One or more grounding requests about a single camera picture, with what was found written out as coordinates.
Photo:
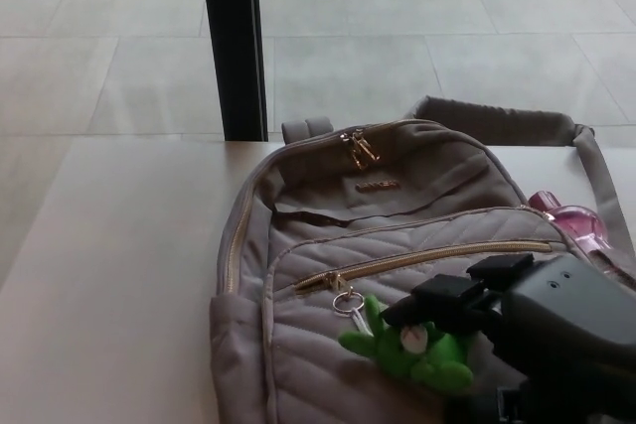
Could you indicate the black vertical pillar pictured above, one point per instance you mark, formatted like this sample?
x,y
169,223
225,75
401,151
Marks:
x,y
231,46

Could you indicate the pink transparent water bottle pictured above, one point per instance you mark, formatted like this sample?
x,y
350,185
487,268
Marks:
x,y
576,220

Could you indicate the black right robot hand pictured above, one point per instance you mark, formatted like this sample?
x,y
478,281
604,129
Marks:
x,y
561,334

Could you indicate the grey quilted backpack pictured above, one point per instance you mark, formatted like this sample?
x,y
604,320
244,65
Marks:
x,y
348,225

